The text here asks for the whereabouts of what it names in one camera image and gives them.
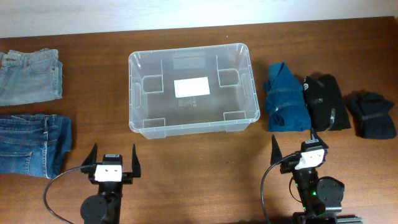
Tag black garment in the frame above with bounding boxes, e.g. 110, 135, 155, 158
303, 74, 351, 132

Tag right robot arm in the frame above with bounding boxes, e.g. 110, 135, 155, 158
261, 129, 363, 224

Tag white label in bin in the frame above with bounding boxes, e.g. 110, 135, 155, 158
174, 77, 210, 98

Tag clear plastic storage bin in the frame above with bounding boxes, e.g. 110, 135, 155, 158
128, 43, 261, 139

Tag dark blue jeans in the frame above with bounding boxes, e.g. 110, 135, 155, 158
1, 114, 72, 179

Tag dark navy garment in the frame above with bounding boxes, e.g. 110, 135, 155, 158
348, 91, 397, 140

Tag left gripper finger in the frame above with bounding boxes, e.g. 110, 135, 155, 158
132, 144, 141, 178
81, 143, 98, 173

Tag light blue jeans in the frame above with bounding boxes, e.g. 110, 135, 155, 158
1, 49, 63, 106

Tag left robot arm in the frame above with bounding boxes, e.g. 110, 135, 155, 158
80, 144, 141, 224

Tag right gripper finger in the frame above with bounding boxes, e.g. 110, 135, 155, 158
310, 128, 328, 149
270, 135, 283, 165

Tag teal blue garment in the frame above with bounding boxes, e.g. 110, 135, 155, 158
263, 62, 312, 132

